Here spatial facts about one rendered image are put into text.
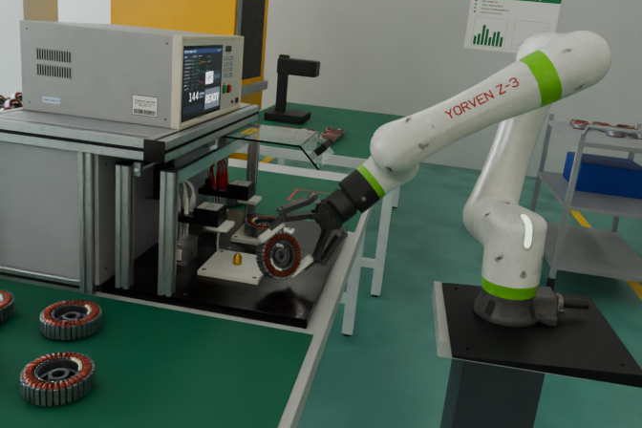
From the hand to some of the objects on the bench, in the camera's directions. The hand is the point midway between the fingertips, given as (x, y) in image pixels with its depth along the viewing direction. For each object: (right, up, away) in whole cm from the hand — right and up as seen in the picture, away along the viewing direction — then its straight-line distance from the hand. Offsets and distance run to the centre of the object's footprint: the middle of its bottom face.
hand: (281, 253), depth 137 cm
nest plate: (-7, +1, +31) cm, 32 cm away
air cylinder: (-26, -3, +10) cm, 28 cm away
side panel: (-54, -6, -5) cm, 55 cm away
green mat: (-20, +15, +85) cm, 89 cm away
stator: (+3, -4, +2) cm, 6 cm away
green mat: (-44, -16, -38) cm, 60 cm away
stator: (-40, -12, -22) cm, 47 cm away
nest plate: (-12, -5, +8) cm, 15 cm away
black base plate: (-11, -4, +21) cm, 24 cm away
